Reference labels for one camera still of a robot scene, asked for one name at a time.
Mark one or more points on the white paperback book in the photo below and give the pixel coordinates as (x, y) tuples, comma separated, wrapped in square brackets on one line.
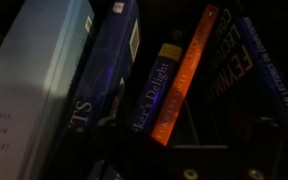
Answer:
[(21, 107)]

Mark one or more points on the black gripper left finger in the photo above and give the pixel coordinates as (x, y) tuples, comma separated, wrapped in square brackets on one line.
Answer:
[(129, 153)]

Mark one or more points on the black Feynman Lectures book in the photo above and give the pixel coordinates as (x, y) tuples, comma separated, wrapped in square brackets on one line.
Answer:
[(237, 84)]

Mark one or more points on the orange book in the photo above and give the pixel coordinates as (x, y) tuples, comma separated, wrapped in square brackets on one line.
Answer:
[(174, 100)]

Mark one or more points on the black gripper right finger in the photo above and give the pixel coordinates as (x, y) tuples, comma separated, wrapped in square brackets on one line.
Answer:
[(266, 144)]

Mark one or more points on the dark blue textbook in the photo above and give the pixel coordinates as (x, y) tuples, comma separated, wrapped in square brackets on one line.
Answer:
[(97, 93)]

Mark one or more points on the light blue thick book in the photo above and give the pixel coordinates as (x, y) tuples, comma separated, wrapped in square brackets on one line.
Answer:
[(45, 45)]

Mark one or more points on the blue Hacker's Delight book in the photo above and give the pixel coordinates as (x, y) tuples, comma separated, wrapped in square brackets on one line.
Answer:
[(158, 82)]

